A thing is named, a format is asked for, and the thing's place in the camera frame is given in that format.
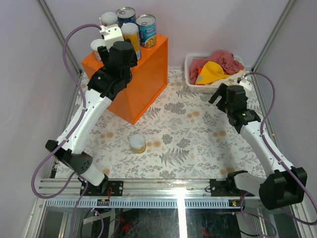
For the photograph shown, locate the tall yellow canister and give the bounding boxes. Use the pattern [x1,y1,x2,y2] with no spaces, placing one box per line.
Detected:
[121,22,142,60]

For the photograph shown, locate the small cup white lid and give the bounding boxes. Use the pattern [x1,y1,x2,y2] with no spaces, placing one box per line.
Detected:
[90,39,105,61]

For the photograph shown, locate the blue cup white lid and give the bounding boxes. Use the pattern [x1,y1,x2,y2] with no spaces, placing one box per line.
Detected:
[100,12,118,27]

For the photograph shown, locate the light blue soup can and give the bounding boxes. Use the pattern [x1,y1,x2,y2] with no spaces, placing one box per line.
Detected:
[136,14,157,48]

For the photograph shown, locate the dark blue tin can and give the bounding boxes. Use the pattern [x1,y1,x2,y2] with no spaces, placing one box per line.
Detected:
[116,7,136,27]

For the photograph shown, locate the yellow can white lid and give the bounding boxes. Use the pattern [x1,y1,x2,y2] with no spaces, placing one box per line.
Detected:
[129,134,146,154]

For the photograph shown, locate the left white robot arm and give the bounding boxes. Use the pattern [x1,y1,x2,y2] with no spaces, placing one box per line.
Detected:
[46,40,137,196]

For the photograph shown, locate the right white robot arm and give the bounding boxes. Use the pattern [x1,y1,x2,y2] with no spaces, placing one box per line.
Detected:
[209,83,307,210]

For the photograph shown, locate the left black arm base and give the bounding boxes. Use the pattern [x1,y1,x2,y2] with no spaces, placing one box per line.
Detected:
[78,175,124,198]

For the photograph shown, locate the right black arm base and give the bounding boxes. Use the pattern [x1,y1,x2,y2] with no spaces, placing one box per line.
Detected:
[209,170,247,197]

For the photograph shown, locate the cream printed cloth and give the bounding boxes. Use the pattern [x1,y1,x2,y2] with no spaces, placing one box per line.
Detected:
[208,70,246,87]

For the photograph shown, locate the yellow cloth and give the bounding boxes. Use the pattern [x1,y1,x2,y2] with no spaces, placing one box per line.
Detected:
[195,61,230,85]

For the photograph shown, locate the pink cloth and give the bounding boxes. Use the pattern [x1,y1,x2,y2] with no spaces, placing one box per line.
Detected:
[190,50,245,84]

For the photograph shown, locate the orange box cabinet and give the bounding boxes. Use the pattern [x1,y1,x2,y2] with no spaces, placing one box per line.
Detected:
[81,33,169,125]

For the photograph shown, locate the white plastic basket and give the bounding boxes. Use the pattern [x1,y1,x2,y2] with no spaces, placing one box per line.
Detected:
[184,53,247,93]

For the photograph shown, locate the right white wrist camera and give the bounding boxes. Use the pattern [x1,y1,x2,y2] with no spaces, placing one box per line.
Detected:
[237,77,253,92]

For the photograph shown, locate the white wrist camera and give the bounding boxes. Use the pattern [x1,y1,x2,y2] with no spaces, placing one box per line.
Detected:
[100,24,124,50]
[237,77,253,92]

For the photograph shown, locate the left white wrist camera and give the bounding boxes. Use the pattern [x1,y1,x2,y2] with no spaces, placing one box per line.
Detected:
[100,24,124,50]

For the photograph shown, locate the aluminium front rail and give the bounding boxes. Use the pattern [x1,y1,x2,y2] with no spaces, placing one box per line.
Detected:
[37,178,303,209]

